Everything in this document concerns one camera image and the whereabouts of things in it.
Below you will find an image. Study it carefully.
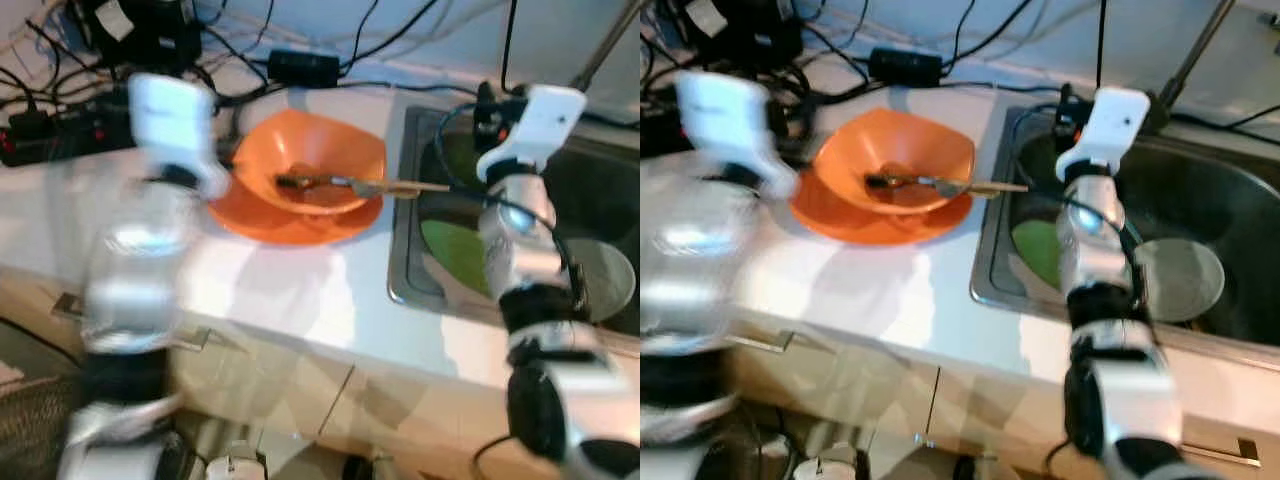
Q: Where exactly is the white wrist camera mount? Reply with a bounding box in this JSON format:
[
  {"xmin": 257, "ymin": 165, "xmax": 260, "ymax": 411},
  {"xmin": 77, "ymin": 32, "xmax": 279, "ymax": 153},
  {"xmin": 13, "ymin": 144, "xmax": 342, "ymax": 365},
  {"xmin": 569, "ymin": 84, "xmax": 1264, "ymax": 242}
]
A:
[
  {"xmin": 477, "ymin": 85, "xmax": 587, "ymax": 181},
  {"xmin": 128, "ymin": 72, "xmax": 229, "ymax": 199},
  {"xmin": 675, "ymin": 70, "xmax": 799, "ymax": 201},
  {"xmin": 1055, "ymin": 87, "xmax": 1151, "ymax": 183}
]

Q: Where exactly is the pale grey plate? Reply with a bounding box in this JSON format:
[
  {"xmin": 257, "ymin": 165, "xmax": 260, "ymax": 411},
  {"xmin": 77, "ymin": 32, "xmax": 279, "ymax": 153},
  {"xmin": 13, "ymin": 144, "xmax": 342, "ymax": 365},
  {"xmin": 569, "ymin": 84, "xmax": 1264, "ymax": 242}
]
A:
[
  {"xmin": 560, "ymin": 238, "xmax": 637, "ymax": 323},
  {"xmin": 1130, "ymin": 238, "xmax": 1226, "ymax": 323}
]

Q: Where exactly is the beige kitchen cabinet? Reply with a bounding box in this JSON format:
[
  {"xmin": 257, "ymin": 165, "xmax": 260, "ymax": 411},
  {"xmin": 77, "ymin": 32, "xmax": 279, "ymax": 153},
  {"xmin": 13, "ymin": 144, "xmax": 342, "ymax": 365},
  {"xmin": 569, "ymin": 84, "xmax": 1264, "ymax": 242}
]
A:
[
  {"xmin": 640, "ymin": 300, "xmax": 1280, "ymax": 480},
  {"xmin": 0, "ymin": 265, "xmax": 641, "ymax": 480}
]

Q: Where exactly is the stainless steel sink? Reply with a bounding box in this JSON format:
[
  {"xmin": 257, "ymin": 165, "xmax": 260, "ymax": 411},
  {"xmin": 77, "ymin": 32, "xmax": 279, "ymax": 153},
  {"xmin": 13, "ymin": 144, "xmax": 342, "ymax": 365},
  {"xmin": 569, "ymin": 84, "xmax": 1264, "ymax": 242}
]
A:
[
  {"xmin": 388, "ymin": 105, "xmax": 641, "ymax": 336},
  {"xmin": 970, "ymin": 105, "xmax": 1280, "ymax": 346}
]

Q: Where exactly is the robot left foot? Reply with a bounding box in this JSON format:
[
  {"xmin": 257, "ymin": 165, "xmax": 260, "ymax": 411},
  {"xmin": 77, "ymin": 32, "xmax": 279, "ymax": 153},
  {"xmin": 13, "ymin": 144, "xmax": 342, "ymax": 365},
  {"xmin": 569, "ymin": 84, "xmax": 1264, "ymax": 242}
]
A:
[
  {"xmin": 205, "ymin": 440, "xmax": 266, "ymax": 480},
  {"xmin": 790, "ymin": 455, "xmax": 851, "ymax": 480}
]

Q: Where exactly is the black floor fan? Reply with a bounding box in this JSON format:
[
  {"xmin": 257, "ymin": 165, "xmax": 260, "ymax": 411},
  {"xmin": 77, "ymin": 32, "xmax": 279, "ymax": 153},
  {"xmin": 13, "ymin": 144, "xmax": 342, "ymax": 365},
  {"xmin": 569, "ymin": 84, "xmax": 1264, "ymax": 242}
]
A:
[{"xmin": 0, "ymin": 375, "xmax": 81, "ymax": 480}]

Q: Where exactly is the black power adapter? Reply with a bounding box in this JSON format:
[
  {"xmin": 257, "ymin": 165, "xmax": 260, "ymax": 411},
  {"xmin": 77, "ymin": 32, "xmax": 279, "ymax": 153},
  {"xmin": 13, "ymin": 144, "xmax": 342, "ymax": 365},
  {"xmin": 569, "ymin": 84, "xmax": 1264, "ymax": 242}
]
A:
[
  {"xmin": 868, "ymin": 47, "xmax": 943, "ymax": 88},
  {"xmin": 267, "ymin": 48, "xmax": 342, "ymax": 88}
]

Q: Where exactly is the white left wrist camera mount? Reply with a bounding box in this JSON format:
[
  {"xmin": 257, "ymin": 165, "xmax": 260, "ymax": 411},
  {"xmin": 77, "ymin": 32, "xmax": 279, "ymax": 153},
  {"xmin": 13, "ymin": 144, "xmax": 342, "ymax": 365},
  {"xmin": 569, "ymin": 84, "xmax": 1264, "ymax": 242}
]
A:
[
  {"xmin": 675, "ymin": 70, "xmax": 799, "ymax": 201},
  {"xmin": 128, "ymin": 72, "xmax": 229, "ymax": 199}
]

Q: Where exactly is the orange plastic bowl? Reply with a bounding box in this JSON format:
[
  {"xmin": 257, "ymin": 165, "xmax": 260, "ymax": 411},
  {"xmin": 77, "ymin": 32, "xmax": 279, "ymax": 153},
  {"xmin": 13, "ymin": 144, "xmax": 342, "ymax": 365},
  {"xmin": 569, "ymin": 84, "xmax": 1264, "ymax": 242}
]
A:
[
  {"xmin": 813, "ymin": 107, "xmax": 976, "ymax": 216},
  {"xmin": 232, "ymin": 108, "xmax": 388, "ymax": 216}
]

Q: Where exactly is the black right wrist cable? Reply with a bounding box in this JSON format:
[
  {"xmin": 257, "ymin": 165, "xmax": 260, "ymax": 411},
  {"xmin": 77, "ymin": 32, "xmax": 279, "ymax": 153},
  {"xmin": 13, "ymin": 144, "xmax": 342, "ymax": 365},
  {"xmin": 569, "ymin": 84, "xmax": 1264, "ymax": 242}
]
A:
[
  {"xmin": 432, "ymin": 100, "xmax": 591, "ymax": 321},
  {"xmin": 1030, "ymin": 100, "xmax": 1149, "ymax": 301}
]

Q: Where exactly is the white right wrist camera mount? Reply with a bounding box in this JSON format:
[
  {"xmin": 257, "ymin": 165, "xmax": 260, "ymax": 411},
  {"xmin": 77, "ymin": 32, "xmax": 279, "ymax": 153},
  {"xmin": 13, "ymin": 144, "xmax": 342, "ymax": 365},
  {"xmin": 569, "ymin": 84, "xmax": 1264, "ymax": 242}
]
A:
[
  {"xmin": 477, "ymin": 85, "xmax": 587, "ymax": 181},
  {"xmin": 1055, "ymin": 87, "xmax": 1151, "ymax": 183}
]

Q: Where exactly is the green plate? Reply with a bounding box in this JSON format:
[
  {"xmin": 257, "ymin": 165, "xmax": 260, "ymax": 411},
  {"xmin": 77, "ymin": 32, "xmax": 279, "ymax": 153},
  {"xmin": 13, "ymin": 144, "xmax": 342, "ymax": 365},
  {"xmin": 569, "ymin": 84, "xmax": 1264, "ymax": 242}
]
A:
[
  {"xmin": 1012, "ymin": 220, "xmax": 1063, "ymax": 291},
  {"xmin": 420, "ymin": 218, "xmax": 493, "ymax": 298}
]

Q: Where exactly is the black electronics box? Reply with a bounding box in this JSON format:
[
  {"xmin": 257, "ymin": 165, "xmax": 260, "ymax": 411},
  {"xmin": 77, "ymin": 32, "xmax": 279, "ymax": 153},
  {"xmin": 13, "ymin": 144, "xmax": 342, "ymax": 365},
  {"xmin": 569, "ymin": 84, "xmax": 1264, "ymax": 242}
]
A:
[
  {"xmin": 75, "ymin": 0, "xmax": 201, "ymax": 71},
  {"xmin": 680, "ymin": 0, "xmax": 801, "ymax": 69}
]

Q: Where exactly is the black power strip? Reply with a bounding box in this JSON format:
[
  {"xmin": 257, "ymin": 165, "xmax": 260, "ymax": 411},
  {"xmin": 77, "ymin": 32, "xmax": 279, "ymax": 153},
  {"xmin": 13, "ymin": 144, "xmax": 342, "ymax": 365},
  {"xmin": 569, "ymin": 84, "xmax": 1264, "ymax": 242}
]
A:
[
  {"xmin": 0, "ymin": 100, "xmax": 136, "ymax": 168},
  {"xmin": 640, "ymin": 95, "xmax": 691, "ymax": 156}
]

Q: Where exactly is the orange plastic plate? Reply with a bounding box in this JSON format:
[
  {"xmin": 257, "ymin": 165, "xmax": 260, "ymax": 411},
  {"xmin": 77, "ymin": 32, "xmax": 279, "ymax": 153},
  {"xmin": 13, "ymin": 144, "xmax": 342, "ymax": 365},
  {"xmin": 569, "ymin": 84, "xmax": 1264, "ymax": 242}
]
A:
[
  {"xmin": 207, "ymin": 175, "xmax": 384, "ymax": 247},
  {"xmin": 790, "ymin": 175, "xmax": 973, "ymax": 247}
]

